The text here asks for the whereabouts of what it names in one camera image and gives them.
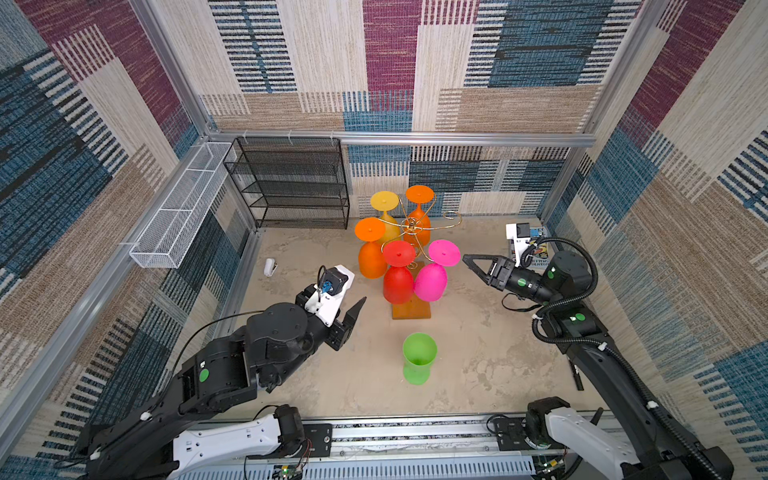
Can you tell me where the orange wine glass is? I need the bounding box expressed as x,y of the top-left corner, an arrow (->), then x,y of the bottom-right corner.
404,185 -> 435,247
354,217 -> 388,279

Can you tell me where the small white cup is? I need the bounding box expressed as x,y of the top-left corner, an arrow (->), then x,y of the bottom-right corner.
263,258 -> 277,278

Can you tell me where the gold wire glass rack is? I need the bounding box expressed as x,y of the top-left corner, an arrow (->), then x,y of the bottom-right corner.
390,192 -> 462,320

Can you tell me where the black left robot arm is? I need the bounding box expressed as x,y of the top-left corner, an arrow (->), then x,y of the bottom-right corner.
76,293 -> 365,479

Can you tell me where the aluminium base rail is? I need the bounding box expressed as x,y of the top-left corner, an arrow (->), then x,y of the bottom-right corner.
180,407 -> 640,479

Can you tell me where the orange front wine glass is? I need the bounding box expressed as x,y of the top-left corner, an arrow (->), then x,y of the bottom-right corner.
354,217 -> 388,279

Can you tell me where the black mesh shelf unit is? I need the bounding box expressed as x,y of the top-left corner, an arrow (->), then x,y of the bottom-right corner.
224,137 -> 350,229

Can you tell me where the black marker pen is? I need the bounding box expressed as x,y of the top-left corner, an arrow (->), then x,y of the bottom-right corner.
568,360 -> 585,392

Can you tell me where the colourful story book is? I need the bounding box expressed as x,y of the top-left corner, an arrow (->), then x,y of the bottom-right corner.
527,226 -> 550,260

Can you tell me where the yellow plastic wine glass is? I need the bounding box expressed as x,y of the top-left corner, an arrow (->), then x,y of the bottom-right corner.
370,191 -> 402,246

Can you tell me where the pink plastic wine glass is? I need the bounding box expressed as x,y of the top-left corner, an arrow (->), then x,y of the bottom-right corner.
414,240 -> 461,302

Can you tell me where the orange back wine glass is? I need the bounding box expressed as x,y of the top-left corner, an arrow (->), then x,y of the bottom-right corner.
404,185 -> 435,247

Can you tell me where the red plastic wine glass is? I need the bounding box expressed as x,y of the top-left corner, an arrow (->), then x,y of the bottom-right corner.
383,240 -> 416,305

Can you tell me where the white wire wall basket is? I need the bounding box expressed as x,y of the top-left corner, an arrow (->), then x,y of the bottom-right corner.
130,142 -> 233,269

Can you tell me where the green plastic wine glass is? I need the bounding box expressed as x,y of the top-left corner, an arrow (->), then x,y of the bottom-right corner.
402,332 -> 438,385

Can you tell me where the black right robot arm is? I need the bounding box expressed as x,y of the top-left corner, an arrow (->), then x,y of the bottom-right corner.
462,238 -> 734,479

